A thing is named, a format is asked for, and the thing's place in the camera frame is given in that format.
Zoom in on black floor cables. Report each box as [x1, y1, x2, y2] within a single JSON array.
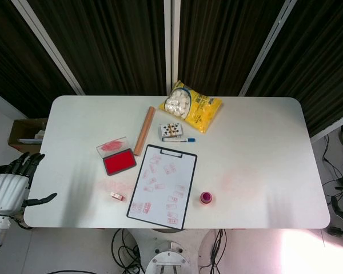
[[321, 134, 343, 200]]

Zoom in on white marker blue cap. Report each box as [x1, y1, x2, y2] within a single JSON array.
[[162, 136, 197, 143]]

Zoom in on black cable bundle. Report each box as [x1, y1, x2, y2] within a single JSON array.
[[198, 228, 227, 274], [111, 228, 146, 274]]

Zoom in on black clipboard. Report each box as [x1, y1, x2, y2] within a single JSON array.
[[126, 144, 198, 231]]

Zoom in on brown cardboard box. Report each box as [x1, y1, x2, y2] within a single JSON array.
[[7, 118, 49, 160]]

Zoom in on black curtain panel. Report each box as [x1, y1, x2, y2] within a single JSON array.
[[177, 0, 289, 97], [0, 0, 77, 119], [27, 0, 168, 96], [244, 0, 343, 138]]

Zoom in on yellow bag of white cubes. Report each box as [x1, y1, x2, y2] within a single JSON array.
[[158, 80, 223, 134]]

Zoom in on red ink pad clear lid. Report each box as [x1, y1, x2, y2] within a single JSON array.
[[96, 136, 137, 175]]

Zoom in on deck of playing cards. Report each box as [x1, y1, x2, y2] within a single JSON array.
[[158, 122, 186, 138]]

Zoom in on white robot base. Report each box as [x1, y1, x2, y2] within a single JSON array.
[[144, 241, 191, 274]]

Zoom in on wooden rolling stick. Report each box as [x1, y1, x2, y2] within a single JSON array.
[[133, 106, 156, 156]]

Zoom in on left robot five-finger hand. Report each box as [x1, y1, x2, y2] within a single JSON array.
[[0, 152, 58, 218]]

